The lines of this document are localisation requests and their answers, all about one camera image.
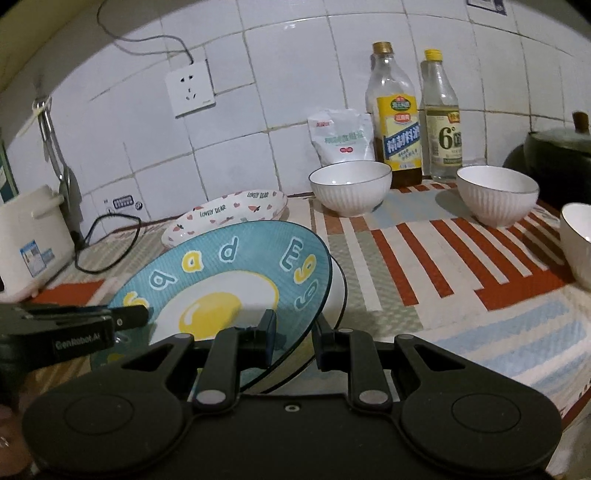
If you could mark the striped tablecloth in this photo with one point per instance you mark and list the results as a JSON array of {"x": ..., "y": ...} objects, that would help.
[{"x": 415, "y": 277}]

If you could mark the white ribbed bowl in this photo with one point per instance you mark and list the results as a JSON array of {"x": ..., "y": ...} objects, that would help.
[
  {"x": 351, "y": 194},
  {"x": 579, "y": 249},
  {"x": 494, "y": 203}
]

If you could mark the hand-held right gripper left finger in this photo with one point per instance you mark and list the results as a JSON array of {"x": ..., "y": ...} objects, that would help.
[{"x": 270, "y": 339}]

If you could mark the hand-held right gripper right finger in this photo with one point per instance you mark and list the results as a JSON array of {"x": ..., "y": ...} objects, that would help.
[{"x": 323, "y": 348}]

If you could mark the white wall socket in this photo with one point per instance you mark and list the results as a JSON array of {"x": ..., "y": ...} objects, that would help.
[{"x": 189, "y": 87}]

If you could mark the white heart-print plate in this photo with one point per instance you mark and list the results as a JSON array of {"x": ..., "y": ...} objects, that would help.
[{"x": 231, "y": 210}]

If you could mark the plain white bowl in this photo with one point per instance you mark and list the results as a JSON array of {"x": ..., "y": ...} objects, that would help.
[{"x": 337, "y": 290}]

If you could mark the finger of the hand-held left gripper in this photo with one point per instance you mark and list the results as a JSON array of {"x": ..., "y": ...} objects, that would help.
[{"x": 131, "y": 318}]

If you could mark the white rice cooker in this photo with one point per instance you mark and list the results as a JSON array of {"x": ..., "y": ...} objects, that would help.
[{"x": 32, "y": 240}]

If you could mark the blue egg-print plate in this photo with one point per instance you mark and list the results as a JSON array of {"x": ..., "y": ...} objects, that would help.
[{"x": 221, "y": 263}]

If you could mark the hanging metal ladle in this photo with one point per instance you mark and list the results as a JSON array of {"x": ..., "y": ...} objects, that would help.
[{"x": 55, "y": 147}]

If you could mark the clear vinegar bottle yellow cap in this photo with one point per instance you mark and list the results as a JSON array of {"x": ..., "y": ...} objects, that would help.
[{"x": 443, "y": 138}]

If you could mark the dark-framed wall sticker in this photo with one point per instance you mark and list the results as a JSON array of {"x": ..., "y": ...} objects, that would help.
[{"x": 485, "y": 2}]

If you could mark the yellow-label cooking wine bottle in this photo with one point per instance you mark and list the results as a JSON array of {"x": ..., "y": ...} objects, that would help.
[{"x": 397, "y": 138}]

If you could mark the glass pot lid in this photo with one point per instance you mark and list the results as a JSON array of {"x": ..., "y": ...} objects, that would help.
[{"x": 563, "y": 141}]

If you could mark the dark cooking pot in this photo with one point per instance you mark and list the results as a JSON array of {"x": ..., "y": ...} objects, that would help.
[{"x": 554, "y": 180}]

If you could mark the person's left hand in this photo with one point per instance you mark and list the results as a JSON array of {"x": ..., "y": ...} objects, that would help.
[{"x": 9, "y": 434}]

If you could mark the white salt bag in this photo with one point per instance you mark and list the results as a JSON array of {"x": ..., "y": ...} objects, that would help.
[{"x": 341, "y": 138}]

